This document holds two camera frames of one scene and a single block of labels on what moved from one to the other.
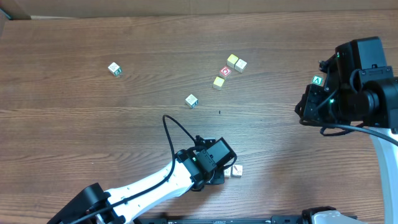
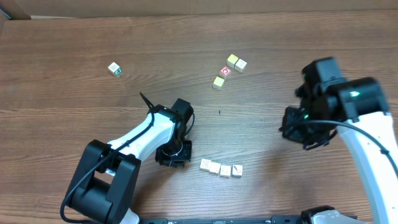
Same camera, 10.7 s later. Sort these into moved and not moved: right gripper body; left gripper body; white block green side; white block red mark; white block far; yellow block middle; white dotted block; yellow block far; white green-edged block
Moved: right gripper body; left gripper body; white green-edged block
Not moved: white block green side; yellow block middle; yellow block far; white dotted block; white block far; white block red mark
